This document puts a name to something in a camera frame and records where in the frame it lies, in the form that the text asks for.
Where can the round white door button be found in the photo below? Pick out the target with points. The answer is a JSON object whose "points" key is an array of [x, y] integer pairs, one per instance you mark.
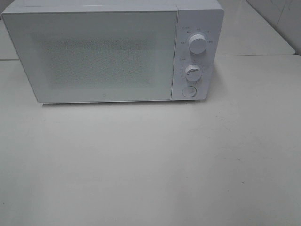
{"points": [[189, 91]]}

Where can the white microwave knob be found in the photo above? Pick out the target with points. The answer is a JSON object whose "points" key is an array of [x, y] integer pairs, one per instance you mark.
{"points": [[192, 73], [197, 43]]}

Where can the white microwave oven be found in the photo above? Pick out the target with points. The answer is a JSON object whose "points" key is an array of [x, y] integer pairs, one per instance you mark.
{"points": [[193, 16]]}

